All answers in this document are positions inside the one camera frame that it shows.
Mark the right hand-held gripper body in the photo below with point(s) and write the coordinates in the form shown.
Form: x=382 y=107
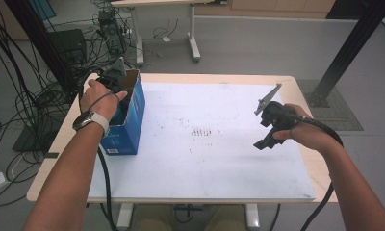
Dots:
x=278 y=117

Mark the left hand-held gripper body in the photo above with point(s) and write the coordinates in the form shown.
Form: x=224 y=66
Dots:
x=112 y=78

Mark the blue cardboard box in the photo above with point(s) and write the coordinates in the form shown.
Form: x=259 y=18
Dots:
x=129 y=134

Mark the person's left hand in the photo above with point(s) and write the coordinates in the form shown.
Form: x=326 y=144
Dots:
x=99 y=99

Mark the person's right hand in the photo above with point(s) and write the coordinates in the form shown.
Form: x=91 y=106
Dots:
x=312 y=138

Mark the white band wristwatch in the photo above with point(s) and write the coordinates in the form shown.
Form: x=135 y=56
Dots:
x=99 y=120

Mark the black equipment box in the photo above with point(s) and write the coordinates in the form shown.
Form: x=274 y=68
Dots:
x=68 y=45

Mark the white desk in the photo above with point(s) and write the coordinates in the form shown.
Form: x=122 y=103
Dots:
x=139 y=29

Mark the grey floor mat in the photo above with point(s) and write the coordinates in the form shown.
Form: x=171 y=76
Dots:
x=344 y=109

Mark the small white plug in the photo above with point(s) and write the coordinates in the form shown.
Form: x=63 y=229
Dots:
x=166 y=39

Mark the white table mat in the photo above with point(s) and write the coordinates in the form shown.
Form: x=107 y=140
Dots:
x=197 y=166

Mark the wooden table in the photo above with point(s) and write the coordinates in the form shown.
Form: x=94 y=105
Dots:
x=197 y=78

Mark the black tape piece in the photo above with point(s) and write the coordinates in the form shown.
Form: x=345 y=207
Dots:
x=51 y=155

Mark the teal panel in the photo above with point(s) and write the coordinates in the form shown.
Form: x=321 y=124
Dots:
x=43 y=8

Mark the dark floor board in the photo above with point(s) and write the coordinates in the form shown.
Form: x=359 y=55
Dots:
x=30 y=141

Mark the wooden cabinets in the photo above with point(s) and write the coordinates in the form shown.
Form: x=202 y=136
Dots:
x=277 y=6

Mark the black metal frame post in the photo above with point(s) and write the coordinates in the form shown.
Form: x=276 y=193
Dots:
x=349 y=48
x=43 y=45

